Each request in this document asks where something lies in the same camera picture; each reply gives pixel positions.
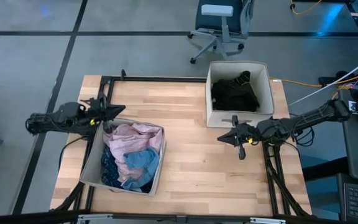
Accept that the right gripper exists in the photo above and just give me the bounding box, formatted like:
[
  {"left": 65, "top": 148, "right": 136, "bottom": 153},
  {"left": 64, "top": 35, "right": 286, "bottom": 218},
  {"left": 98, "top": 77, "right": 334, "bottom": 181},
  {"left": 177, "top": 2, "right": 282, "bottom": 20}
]
[{"left": 217, "top": 114, "right": 260, "bottom": 160}]

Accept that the blue-gray cloth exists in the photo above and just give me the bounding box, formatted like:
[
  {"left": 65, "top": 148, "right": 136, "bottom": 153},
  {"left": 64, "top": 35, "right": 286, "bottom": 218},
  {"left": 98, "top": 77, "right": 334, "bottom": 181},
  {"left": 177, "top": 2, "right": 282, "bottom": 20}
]
[{"left": 121, "top": 147, "right": 160, "bottom": 190}]

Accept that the black cable bundle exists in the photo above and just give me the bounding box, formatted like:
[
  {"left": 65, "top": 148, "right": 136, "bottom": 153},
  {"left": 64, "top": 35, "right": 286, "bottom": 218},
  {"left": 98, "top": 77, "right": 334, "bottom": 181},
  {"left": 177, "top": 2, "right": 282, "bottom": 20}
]
[{"left": 290, "top": 118, "right": 316, "bottom": 147}]

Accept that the white cable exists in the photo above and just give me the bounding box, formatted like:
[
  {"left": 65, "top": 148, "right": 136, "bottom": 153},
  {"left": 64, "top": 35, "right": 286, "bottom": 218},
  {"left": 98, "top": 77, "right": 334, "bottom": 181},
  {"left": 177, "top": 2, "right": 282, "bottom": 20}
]
[{"left": 287, "top": 51, "right": 358, "bottom": 106}]

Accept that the black striped sock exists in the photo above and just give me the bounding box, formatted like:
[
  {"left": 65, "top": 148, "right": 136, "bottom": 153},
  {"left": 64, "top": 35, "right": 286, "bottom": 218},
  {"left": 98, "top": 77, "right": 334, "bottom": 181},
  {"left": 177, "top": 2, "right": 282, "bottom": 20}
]
[{"left": 232, "top": 70, "right": 251, "bottom": 85}]

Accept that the black garment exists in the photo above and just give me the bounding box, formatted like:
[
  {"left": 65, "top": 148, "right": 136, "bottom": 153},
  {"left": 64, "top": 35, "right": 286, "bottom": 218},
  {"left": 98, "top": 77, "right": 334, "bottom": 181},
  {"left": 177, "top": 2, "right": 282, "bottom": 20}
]
[{"left": 210, "top": 70, "right": 260, "bottom": 113}]

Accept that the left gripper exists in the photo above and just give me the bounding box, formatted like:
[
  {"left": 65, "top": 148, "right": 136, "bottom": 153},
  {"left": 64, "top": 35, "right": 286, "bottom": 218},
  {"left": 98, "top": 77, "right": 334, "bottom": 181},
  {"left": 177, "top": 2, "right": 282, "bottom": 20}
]
[{"left": 87, "top": 93, "right": 126, "bottom": 134}]

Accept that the navy dotted shirt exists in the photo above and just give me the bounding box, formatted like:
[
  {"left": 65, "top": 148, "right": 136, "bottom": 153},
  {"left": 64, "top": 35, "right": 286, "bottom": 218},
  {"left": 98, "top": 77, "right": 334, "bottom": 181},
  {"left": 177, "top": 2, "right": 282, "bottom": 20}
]
[{"left": 99, "top": 144, "right": 155, "bottom": 194}]

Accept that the pink shirt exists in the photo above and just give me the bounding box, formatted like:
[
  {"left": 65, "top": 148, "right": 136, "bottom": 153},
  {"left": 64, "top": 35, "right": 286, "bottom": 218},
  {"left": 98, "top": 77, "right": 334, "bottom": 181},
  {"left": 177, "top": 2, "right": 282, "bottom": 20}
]
[{"left": 103, "top": 122, "right": 164, "bottom": 184}]

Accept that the yellow floor cable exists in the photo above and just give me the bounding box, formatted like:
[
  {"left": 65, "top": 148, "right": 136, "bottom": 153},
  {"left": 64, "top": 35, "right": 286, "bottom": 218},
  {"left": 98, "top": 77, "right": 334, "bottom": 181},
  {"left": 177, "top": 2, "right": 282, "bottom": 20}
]
[
  {"left": 290, "top": 0, "right": 323, "bottom": 16},
  {"left": 268, "top": 67, "right": 358, "bottom": 103}
]

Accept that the beige fabric storage bin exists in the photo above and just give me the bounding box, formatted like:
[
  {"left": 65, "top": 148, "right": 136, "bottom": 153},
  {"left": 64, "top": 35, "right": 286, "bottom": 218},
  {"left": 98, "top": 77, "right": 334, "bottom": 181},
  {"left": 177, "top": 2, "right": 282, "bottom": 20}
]
[
  {"left": 79, "top": 118, "right": 167, "bottom": 197},
  {"left": 205, "top": 60, "right": 275, "bottom": 129}
]

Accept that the gray office chair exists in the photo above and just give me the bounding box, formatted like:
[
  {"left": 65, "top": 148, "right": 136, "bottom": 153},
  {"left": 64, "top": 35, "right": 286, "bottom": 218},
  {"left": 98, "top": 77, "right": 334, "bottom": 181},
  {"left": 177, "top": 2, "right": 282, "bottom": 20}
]
[{"left": 186, "top": 0, "right": 256, "bottom": 65}]

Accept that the black aluminium table frame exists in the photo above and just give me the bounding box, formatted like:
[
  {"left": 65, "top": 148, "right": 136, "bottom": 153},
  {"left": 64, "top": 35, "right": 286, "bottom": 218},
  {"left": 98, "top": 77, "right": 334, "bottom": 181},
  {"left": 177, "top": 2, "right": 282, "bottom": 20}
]
[{"left": 50, "top": 68, "right": 312, "bottom": 218}]

